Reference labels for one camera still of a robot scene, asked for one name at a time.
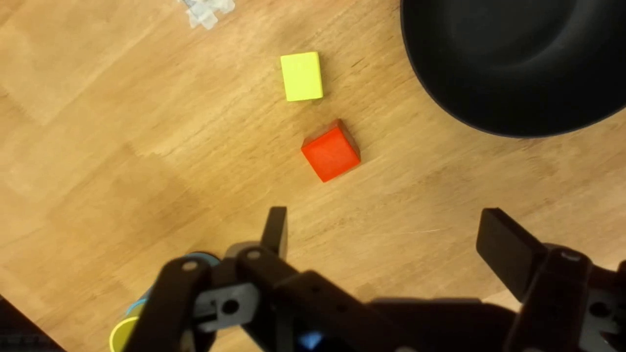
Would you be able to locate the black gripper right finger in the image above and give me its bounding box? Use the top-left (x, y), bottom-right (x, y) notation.
top-left (475, 207), bottom-right (594, 352)

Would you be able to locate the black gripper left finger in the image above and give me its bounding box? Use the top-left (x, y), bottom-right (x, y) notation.
top-left (222, 205), bottom-right (309, 329)

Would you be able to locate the orange wooden cube block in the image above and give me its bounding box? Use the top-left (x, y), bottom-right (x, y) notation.
top-left (299, 117), bottom-right (361, 184)

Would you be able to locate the yellow wooden cube block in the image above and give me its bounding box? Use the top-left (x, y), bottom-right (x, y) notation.
top-left (279, 49), bottom-right (326, 104)

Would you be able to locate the black plastic bowl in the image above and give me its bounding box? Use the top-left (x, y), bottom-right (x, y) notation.
top-left (399, 0), bottom-right (626, 139)

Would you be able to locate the yellow plastic cup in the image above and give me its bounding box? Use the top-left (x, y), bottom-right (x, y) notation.
top-left (107, 315), bottom-right (142, 352)

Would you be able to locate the wooden stick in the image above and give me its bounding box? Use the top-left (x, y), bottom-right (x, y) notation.
top-left (177, 0), bottom-right (236, 31)

